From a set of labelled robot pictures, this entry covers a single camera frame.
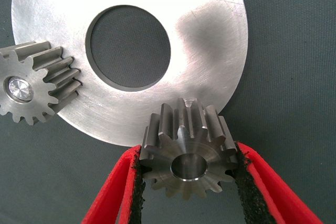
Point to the dark bevel gear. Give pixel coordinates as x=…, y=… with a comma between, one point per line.
x=168, y=161

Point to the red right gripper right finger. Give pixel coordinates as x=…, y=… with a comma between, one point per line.
x=270, y=195

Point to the small steel planetary gear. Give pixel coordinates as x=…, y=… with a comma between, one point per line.
x=34, y=98

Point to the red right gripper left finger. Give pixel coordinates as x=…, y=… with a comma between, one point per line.
x=113, y=195

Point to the round metal carrier plate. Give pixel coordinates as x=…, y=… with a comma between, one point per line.
x=65, y=11

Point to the dark grey table cloth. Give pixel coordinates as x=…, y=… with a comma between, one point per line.
x=288, y=103

